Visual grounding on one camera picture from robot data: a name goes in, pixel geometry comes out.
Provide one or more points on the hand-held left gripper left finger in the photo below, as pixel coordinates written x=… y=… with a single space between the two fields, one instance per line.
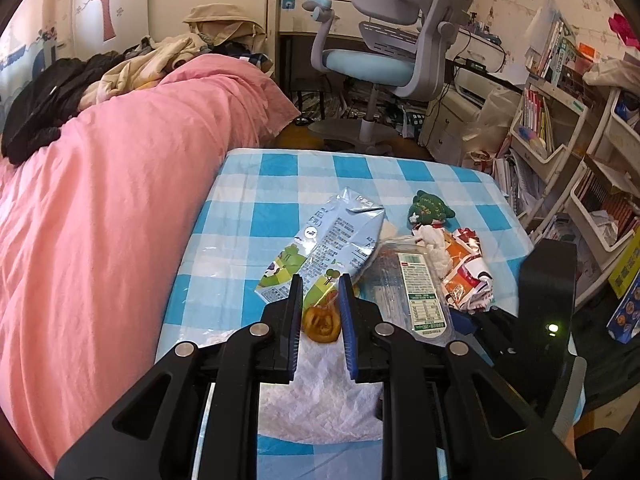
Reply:
x=296 y=310

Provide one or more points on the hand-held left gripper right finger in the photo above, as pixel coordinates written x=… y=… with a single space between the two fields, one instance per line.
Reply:
x=346 y=310

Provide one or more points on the orange fruit peel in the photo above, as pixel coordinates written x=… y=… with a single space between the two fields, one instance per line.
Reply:
x=320 y=322

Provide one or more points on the blue cartoon cow milk carton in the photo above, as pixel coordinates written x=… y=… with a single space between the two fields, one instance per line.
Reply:
x=340 y=230

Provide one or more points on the clear plastic package white label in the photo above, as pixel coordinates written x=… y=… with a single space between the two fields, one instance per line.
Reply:
x=420 y=285

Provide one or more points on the colourful picture box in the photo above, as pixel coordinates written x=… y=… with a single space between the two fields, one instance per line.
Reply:
x=625 y=310

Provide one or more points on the red white snack wrapper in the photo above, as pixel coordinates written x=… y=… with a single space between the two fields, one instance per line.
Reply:
x=465 y=270

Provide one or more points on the white rolling book cart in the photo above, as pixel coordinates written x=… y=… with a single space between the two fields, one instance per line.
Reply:
x=600 y=230
x=567 y=110

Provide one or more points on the yellow box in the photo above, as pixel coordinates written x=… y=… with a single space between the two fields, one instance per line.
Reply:
x=627 y=265

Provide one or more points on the white crinkled plastic bag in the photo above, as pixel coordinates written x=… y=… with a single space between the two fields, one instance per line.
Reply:
x=320 y=400

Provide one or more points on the crumpled white paper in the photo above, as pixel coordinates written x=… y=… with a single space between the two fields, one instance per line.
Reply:
x=432 y=245

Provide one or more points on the blue checked tablecloth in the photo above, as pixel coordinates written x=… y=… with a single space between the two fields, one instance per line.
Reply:
x=250 y=200

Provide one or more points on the translucent plastic bag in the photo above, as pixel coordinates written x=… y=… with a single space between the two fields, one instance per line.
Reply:
x=492 y=120

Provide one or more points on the white drawer cabinet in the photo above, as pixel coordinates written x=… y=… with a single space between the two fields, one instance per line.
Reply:
x=450 y=125

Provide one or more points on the pink blanket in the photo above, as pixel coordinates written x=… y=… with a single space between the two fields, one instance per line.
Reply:
x=110 y=210

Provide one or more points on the white printer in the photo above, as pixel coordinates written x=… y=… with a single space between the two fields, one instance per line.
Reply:
x=487 y=85

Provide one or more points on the grey office chair blue seat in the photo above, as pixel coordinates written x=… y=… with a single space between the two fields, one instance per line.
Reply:
x=370 y=62

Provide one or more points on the stack of upright books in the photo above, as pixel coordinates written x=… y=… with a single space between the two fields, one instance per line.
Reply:
x=552 y=45

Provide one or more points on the pink flower decoration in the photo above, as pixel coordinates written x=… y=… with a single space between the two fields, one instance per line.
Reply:
x=625 y=30

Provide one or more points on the beige clothes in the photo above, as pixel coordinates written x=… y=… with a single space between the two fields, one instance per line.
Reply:
x=135 y=70

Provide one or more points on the khaki cloth bag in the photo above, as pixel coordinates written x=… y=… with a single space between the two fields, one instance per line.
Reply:
x=225 y=22

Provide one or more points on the white desk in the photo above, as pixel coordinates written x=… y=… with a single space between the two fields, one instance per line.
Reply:
x=300 y=12

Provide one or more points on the black jacket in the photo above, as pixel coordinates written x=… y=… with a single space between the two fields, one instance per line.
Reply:
x=45 y=100

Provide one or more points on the white wardrobe tree sticker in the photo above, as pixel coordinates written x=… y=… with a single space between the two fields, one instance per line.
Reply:
x=165 y=0

